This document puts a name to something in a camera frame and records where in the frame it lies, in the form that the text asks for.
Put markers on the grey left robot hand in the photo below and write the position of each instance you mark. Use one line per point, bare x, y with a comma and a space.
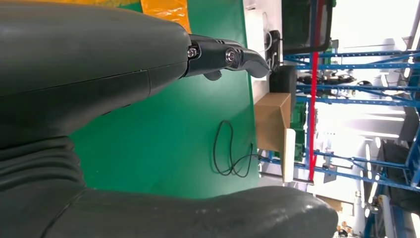
82, 59

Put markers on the yellow taped plastic sheet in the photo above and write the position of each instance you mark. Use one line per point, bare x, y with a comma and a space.
164, 10

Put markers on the green table mat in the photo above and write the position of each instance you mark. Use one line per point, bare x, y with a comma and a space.
164, 131

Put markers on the white table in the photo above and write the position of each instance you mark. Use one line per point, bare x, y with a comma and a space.
256, 82

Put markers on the brown cardboard box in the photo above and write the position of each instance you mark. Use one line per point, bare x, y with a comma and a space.
269, 121

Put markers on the black carry case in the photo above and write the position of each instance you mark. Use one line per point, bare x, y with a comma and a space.
283, 80

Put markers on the green plastic crate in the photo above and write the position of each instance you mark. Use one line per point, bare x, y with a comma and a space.
300, 118

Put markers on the white flat board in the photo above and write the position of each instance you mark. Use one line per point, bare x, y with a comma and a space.
289, 157

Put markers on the red pole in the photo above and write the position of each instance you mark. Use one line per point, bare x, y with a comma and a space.
313, 98

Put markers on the blue metal rack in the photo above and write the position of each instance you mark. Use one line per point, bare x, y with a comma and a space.
344, 67

